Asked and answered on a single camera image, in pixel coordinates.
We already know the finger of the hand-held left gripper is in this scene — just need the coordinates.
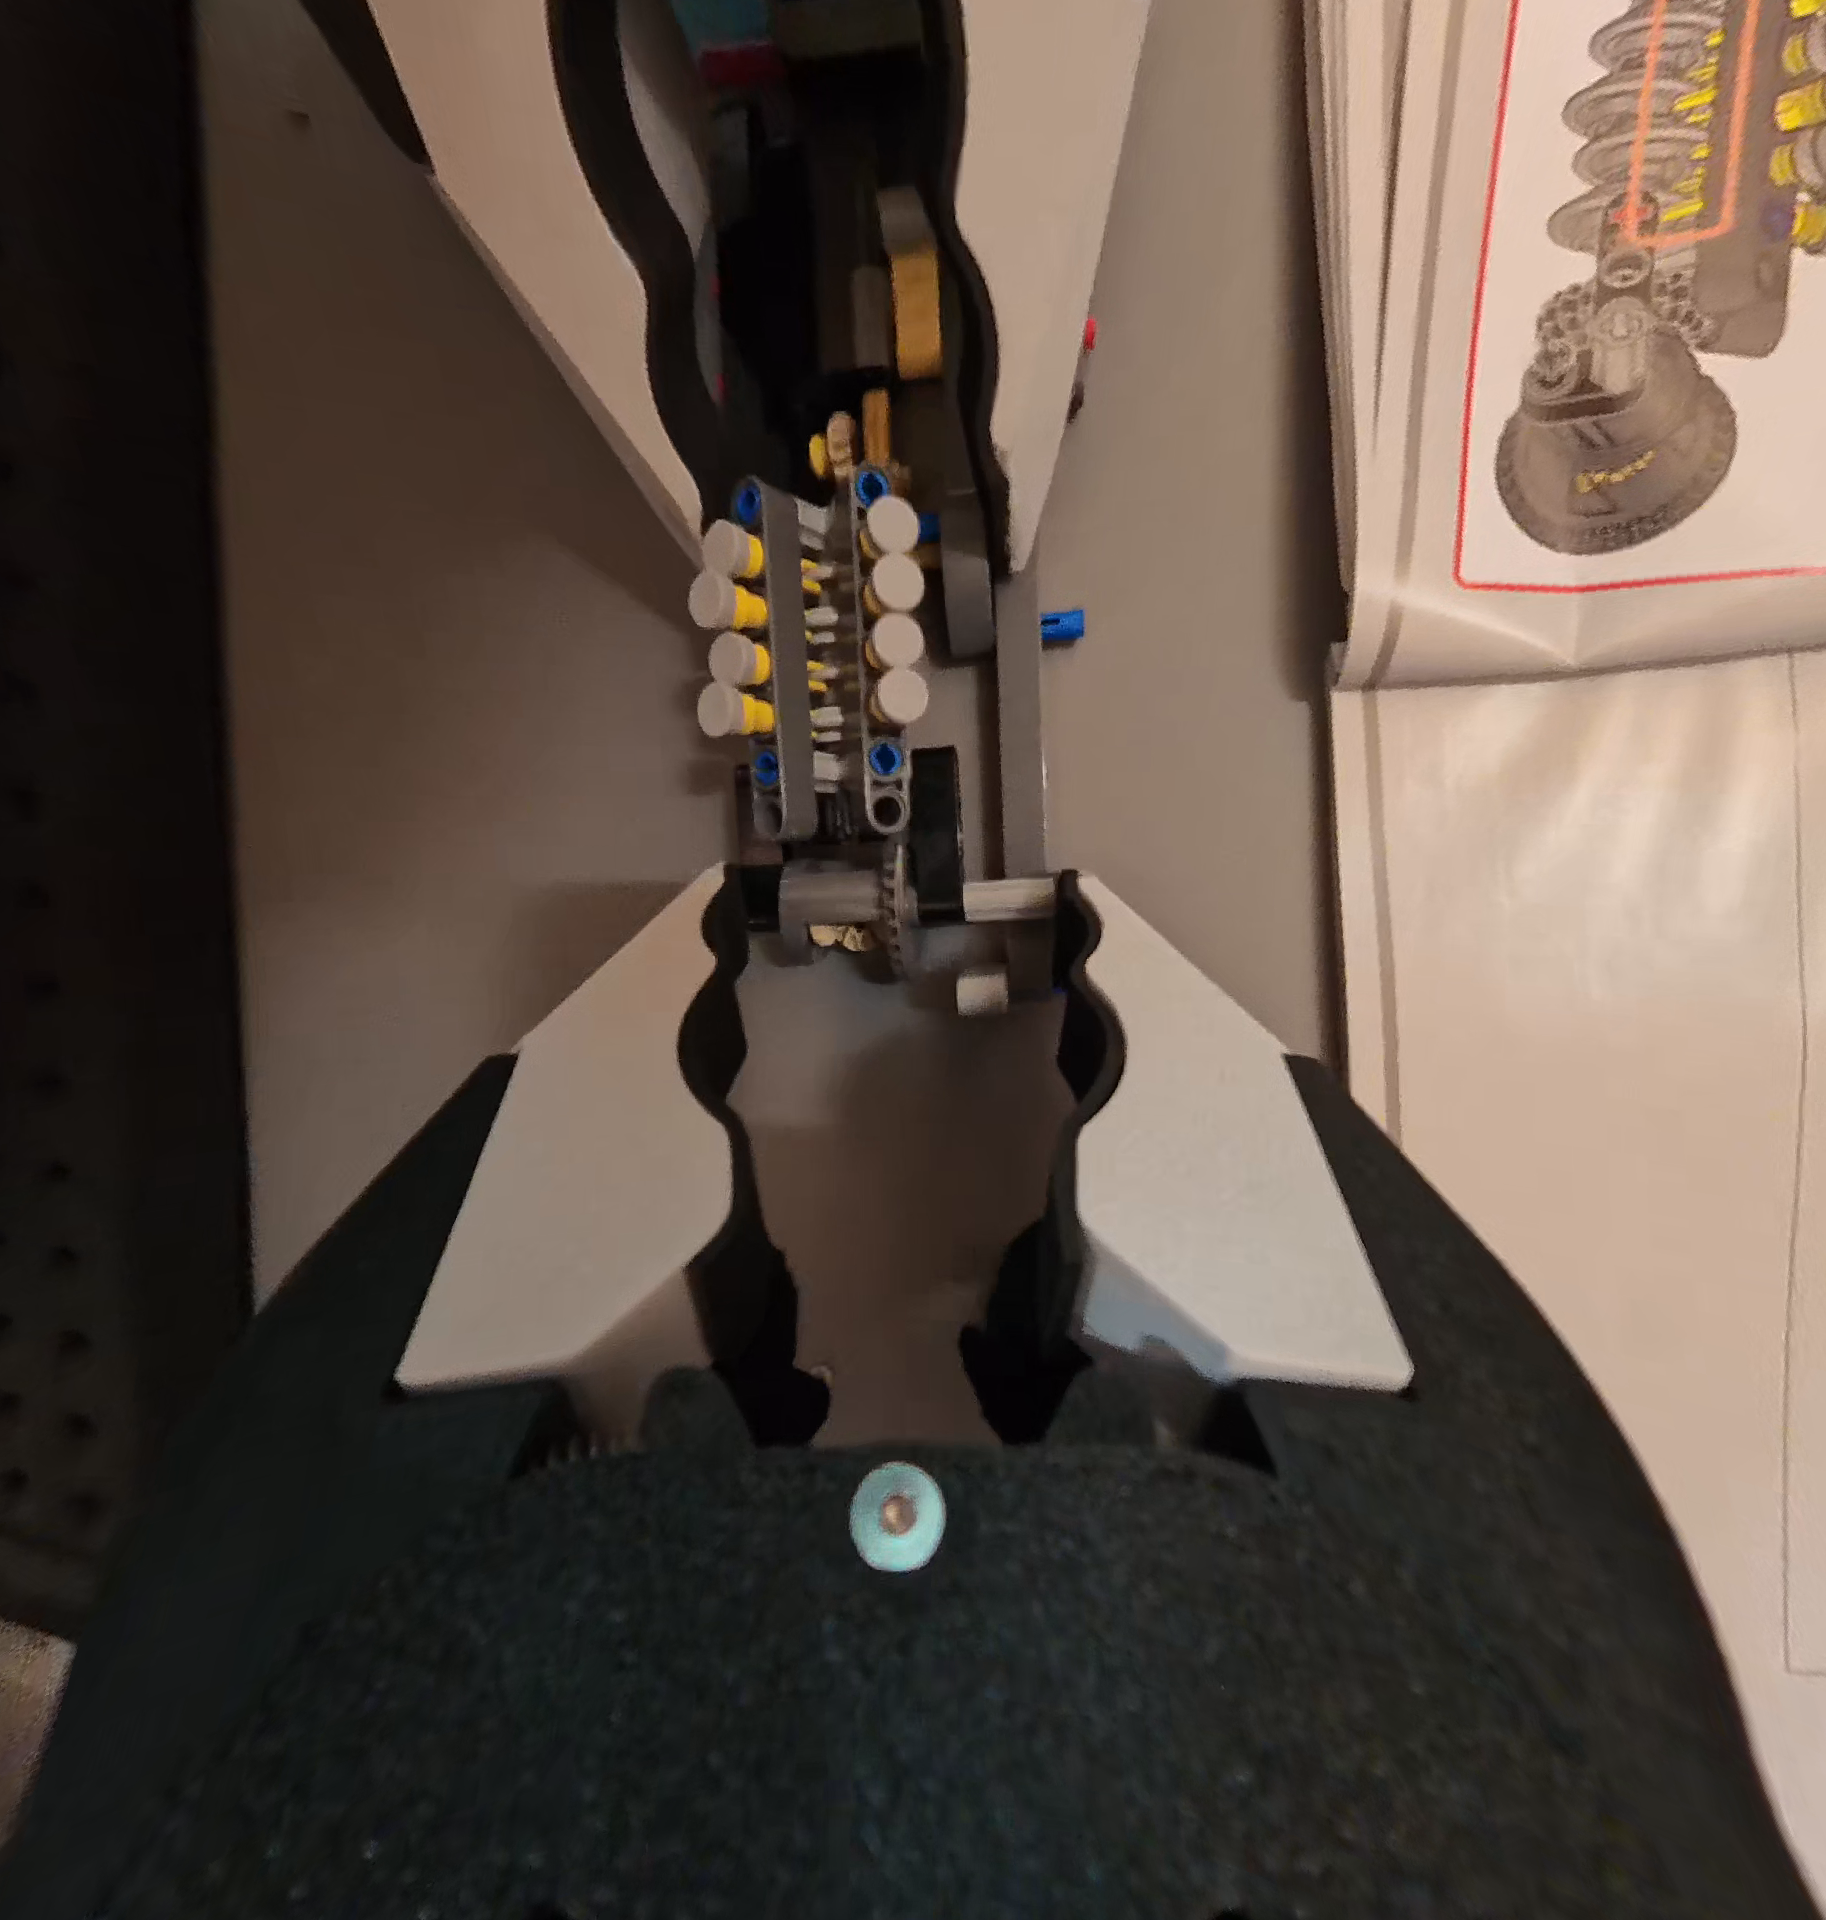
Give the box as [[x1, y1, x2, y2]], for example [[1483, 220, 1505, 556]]
[[924, 0, 1158, 575], [362, 0, 738, 529]]

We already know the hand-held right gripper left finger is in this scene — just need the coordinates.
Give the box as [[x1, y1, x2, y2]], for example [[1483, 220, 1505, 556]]
[[393, 866, 840, 1449]]

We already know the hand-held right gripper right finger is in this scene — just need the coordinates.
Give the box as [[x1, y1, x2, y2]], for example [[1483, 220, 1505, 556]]
[[955, 866, 1419, 1449]]

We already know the black perforated pad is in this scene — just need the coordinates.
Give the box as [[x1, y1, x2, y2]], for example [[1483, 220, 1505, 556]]
[[0, 0, 256, 1622]]

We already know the brick-built engine block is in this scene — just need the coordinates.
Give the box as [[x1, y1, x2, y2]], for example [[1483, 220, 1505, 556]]
[[688, 471, 934, 841]]

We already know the building instruction booklet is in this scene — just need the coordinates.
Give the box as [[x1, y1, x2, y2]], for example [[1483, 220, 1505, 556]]
[[1303, 0, 1826, 1920]]

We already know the brick-built car chassis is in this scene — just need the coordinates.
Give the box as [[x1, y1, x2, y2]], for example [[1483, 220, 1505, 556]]
[[694, 0, 1102, 1022]]

